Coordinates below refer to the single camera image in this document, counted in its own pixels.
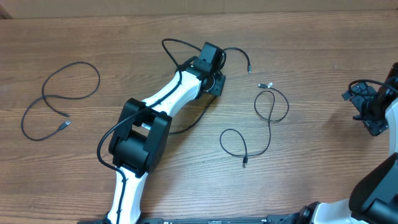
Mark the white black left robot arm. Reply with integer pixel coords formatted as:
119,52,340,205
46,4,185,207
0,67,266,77
102,42,226,223

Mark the black short USB cable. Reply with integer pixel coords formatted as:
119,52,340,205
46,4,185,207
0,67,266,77
20,61,101,142

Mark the brown cardboard backdrop panel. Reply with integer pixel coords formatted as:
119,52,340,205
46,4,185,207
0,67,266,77
1,0,397,19

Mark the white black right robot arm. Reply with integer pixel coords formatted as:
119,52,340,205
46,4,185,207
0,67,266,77
281,63,397,224

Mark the black thin cable silver tip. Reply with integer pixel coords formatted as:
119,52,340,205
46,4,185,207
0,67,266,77
169,47,251,135

